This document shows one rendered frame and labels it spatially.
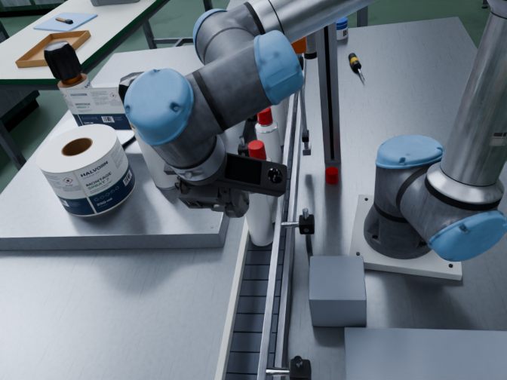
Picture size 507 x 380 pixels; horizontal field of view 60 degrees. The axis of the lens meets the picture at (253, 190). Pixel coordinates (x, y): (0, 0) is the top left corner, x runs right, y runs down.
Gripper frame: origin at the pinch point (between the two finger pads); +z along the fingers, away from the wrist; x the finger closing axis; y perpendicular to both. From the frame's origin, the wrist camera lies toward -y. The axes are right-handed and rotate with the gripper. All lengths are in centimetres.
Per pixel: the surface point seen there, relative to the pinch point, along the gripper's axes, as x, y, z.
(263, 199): -4.1, -1.1, 8.2
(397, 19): -259, -57, 252
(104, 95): -41, 51, 24
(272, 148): -20.3, -0.2, 18.4
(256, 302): 15.1, -0.2, 13.0
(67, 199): -8, 50, 19
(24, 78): -90, 133, 77
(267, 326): 19.9, -4.7, 1.3
